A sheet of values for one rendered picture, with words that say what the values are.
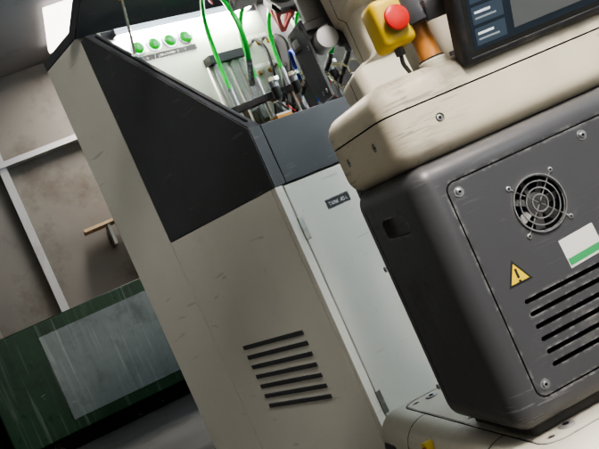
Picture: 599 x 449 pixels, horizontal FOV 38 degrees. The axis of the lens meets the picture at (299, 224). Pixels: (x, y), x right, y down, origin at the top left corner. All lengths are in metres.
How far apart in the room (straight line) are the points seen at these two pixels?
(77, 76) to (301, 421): 1.24
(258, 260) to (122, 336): 3.22
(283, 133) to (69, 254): 7.25
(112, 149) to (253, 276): 0.67
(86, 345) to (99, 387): 0.27
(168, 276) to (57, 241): 6.69
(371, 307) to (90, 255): 7.26
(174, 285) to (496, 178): 1.61
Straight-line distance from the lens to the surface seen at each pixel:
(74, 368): 5.42
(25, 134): 9.51
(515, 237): 1.21
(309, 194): 2.16
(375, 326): 2.19
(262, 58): 2.94
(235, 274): 2.37
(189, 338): 2.71
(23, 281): 9.31
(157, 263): 2.70
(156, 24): 2.75
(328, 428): 2.34
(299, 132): 2.20
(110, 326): 5.41
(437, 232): 1.17
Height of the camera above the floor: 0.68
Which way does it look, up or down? level
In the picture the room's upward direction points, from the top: 24 degrees counter-clockwise
